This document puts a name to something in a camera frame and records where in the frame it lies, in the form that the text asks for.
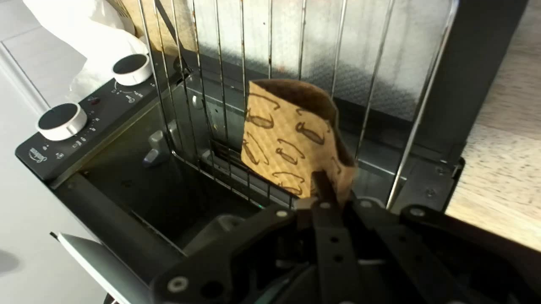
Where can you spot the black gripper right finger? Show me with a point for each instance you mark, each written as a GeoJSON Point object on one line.
{"type": "Point", "coordinates": [444, 261]}

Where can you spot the crumpled white cloth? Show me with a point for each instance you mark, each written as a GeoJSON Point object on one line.
{"type": "Point", "coordinates": [91, 28]}

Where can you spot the upper white oven knob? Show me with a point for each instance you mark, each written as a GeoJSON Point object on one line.
{"type": "Point", "coordinates": [131, 70]}

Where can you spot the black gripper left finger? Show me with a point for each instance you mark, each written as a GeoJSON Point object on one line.
{"type": "Point", "coordinates": [257, 263]}

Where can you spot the metal wire oven rack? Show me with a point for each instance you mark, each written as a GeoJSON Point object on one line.
{"type": "Point", "coordinates": [194, 114]}

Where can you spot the black toaster oven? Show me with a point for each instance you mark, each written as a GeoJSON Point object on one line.
{"type": "Point", "coordinates": [143, 205]}

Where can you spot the white oven knob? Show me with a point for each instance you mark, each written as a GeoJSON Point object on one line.
{"type": "Point", "coordinates": [131, 70]}
{"type": "Point", "coordinates": [60, 123]}

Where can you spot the brown printed pack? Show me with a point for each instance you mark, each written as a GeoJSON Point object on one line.
{"type": "Point", "coordinates": [290, 133]}

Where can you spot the lower white oven knob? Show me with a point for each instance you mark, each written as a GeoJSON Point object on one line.
{"type": "Point", "coordinates": [60, 123]}

